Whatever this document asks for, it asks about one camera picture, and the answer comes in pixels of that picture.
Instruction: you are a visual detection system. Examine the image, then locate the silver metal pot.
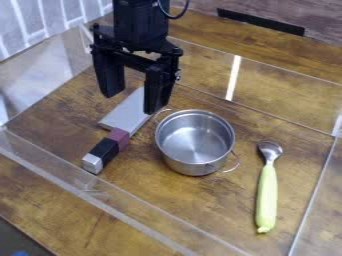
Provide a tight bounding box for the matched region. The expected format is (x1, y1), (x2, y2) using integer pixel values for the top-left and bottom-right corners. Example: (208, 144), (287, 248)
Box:
(153, 108), (240, 177)

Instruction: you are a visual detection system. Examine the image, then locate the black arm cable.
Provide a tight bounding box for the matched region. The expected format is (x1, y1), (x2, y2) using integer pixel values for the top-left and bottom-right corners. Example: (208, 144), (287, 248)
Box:
(156, 0), (191, 20)

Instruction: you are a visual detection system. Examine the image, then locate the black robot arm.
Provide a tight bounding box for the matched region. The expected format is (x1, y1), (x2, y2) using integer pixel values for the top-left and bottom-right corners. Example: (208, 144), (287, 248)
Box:
(89, 0), (187, 115)

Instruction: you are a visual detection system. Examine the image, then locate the clear acrylic enclosure wall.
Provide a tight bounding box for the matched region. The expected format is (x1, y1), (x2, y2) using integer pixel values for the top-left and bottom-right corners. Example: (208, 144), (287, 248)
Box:
(0, 25), (342, 256)

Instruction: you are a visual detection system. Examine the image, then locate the black strip on table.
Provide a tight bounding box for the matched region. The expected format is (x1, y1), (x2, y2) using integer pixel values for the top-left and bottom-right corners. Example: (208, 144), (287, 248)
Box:
(216, 8), (306, 36)

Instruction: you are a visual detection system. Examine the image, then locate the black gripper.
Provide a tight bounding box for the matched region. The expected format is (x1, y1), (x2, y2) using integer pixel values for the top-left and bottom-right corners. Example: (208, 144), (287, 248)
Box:
(90, 22), (183, 115)

